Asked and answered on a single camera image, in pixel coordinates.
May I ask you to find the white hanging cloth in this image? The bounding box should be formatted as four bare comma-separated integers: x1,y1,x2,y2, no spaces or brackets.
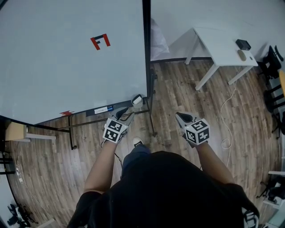
151,18,170,61

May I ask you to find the white rectangular table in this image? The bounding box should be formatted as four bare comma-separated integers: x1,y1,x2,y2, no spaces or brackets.
168,27,259,91

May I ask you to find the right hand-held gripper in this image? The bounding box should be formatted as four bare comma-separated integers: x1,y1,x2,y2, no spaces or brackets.
175,112,211,149

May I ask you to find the person's black shirt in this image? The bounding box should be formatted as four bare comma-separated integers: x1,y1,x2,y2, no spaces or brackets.
66,151,261,228

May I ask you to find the small oval pouch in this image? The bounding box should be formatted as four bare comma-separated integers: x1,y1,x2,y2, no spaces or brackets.
236,49,247,62

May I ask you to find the white power strip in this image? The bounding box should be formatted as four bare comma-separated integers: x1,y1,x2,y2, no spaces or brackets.
15,163,24,184

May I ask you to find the red and black tape mark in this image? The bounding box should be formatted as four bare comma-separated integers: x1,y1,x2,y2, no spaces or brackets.
90,33,111,51

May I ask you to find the black marker tray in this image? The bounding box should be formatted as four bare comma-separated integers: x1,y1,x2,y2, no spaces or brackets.
85,99,134,117

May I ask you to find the round wooden table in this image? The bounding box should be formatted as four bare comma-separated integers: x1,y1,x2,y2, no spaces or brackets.
278,69,285,99

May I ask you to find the person's right forearm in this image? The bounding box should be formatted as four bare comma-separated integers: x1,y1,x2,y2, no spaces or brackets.
195,142,236,186

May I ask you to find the small black case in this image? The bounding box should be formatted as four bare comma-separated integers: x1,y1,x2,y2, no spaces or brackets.
235,39,252,51

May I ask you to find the white floor cable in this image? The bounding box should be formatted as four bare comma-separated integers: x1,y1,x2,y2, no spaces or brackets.
220,66,242,168

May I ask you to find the person's left forearm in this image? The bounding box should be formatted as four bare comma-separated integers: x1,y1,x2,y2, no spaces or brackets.
84,140,117,193

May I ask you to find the person's left shoe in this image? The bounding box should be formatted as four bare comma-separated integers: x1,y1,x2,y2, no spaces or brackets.
132,137,144,148

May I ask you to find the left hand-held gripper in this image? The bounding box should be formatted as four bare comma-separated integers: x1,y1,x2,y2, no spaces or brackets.
102,106,135,145

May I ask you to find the large whiteboard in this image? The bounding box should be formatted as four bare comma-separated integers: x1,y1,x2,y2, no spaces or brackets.
0,0,152,126

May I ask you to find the person's left leg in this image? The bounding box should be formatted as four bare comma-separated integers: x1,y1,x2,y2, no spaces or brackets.
122,144,152,172

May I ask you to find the black metal rack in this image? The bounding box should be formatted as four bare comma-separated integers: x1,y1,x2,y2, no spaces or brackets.
0,151,14,176

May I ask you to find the black office chair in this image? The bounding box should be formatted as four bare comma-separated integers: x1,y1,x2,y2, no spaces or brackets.
259,45,285,79
271,109,285,139
264,84,285,112
256,181,285,203

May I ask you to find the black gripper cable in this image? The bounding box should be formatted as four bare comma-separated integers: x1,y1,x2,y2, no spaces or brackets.
114,152,123,179

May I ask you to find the white shelf board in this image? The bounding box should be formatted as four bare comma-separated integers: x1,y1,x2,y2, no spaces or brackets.
24,132,57,141

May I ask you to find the light wooden block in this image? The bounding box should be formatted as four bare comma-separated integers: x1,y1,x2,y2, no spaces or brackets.
5,123,26,141

